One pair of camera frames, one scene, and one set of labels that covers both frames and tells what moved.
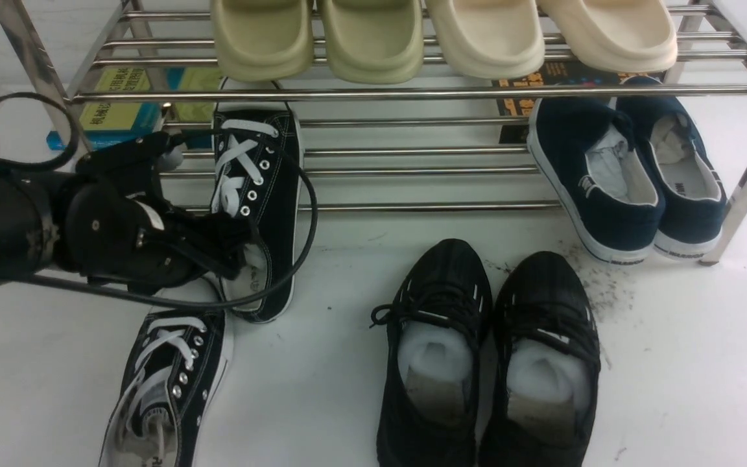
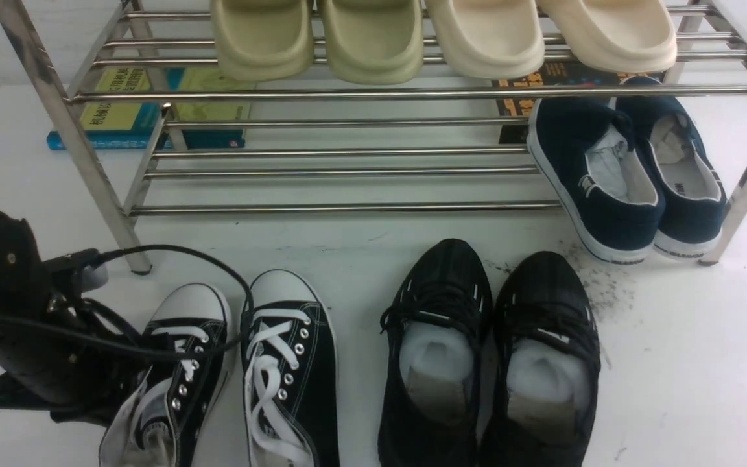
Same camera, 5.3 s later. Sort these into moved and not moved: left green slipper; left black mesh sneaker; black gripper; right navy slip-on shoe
Moved: black gripper
Not moved: left black mesh sneaker; right navy slip-on shoe; left green slipper
